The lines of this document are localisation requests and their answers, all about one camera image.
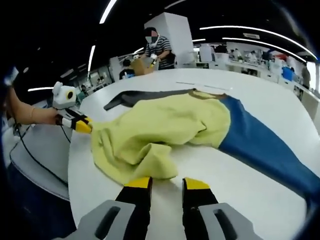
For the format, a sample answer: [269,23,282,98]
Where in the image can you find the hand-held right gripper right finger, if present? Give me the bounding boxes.
[181,176,264,240]

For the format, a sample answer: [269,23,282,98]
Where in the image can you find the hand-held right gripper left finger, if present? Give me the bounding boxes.
[59,176,154,240]

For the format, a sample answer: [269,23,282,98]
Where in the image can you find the yellow blue grey garment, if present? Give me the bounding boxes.
[90,87,320,205]

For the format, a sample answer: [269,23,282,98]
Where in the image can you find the brown cardboard box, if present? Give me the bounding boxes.
[129,58,154,76]

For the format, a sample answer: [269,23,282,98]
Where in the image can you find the person's blue trousers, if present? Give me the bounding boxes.
[7,159,76,239]

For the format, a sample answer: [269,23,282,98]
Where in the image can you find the white lab counter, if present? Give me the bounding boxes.
[224,59,320,101]

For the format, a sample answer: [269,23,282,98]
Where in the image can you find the blue plastic bin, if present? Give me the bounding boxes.
[281,66,295,81]

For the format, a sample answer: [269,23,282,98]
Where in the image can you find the long ceiling light strip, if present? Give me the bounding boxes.
[222,36,309,62]
[199,24,318,60]

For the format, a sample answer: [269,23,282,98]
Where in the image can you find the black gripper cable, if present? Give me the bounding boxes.
[14,121,73,188]

